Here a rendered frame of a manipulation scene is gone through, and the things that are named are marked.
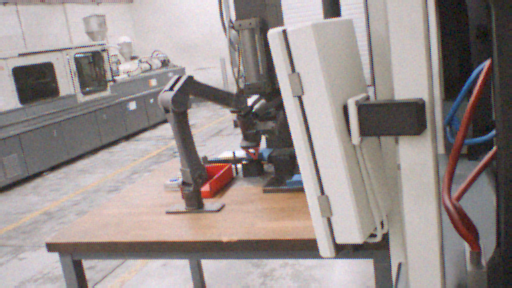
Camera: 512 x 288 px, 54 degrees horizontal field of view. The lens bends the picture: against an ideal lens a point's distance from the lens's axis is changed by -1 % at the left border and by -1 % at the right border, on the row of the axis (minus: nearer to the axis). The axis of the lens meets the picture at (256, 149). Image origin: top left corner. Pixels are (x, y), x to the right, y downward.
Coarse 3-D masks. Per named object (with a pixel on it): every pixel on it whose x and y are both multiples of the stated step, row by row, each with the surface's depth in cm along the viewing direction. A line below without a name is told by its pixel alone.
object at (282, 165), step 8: (240, 160) 204; (256, 160) 202; (272, 160) 200; (280, 160) 199; (288, 160) 198; (248, 168) 204; (256, 168) 203; (280, 168) 200; (288, 168) 199; (248, 176) 205; (256, 176) 204
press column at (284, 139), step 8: (280, 0) 218; (280, 8) 217; (280, 16) 216; (280, 24) 215; (264, 96) 221; (280, 104) 220; (288, 120) 221; (280, 128) 223; (288, 128) 222; (280, 136) 224; (288, 136) 223; (272, 144) 226; (280, 144) 225; (288, 144) 224
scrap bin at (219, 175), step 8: (208, 168) 209; (216, 168) 208; (224, 168) 207; (232, 168) 206; (208, 176) 210; (216, 176) 190; (224, 176) 198; (232, 176) 206; (208, 184) 183; (216, 184) 189; (224, 184) 197; (208, 192) 184; (216, 192) 189
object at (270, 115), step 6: (276, 96) 218; (270, 102) 201; (276, 102) 209; (270, 108) 200; (264, 114) 198; (270, 114) 197; (276, 114) 197; (282, 114) 203; (234, 120) 200; (264, 120) 197; (270, 120) 196; (276, 120) 195; (234, 126) 201
